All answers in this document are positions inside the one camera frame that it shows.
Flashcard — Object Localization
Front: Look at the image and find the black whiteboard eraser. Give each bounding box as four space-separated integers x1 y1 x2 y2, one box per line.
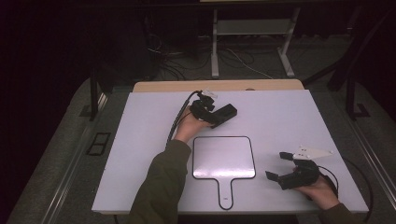
214 103 238 127

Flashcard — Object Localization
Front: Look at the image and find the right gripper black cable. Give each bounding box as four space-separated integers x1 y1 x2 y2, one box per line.
317 157 375 224

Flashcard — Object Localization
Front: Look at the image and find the bundle of dark floor cables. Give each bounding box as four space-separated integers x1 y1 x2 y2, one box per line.
145 31 217 82

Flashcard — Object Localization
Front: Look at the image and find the white metal stand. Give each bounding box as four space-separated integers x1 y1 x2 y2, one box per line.
210 7 302 79

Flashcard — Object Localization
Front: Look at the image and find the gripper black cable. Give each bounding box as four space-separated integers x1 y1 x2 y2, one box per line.
317 157 375 224
165 90 204 147

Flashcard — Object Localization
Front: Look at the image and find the metal floor rail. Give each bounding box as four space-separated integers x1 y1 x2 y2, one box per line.
40 92 109 224
345 117 396 201

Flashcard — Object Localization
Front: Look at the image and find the person's right hand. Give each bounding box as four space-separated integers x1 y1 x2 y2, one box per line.
293 175 341 211

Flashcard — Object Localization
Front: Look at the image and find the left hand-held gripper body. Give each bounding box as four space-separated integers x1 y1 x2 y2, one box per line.
190 89 219 124

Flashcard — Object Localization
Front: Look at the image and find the white handheld whiteboard black rim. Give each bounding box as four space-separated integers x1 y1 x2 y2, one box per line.
191 135 257 211

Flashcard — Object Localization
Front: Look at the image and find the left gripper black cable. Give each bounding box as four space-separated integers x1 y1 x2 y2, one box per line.
165 90 204 147

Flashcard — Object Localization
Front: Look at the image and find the wooden table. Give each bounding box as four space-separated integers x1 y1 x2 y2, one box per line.
133 78 305 93

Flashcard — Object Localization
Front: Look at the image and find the person's left hand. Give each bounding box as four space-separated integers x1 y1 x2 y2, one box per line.
173 105 217 145

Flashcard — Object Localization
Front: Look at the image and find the white floor cable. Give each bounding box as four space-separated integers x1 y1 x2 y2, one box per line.
223 46 276 80

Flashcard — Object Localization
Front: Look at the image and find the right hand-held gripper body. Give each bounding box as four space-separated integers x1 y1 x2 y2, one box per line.
280 146 334 191

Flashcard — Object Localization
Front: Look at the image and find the black stand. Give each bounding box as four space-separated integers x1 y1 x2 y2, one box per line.
326 8 396 121
89 68 109 122

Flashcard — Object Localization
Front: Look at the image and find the black floor frame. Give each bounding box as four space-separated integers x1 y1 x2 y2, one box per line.
86 132 112 157

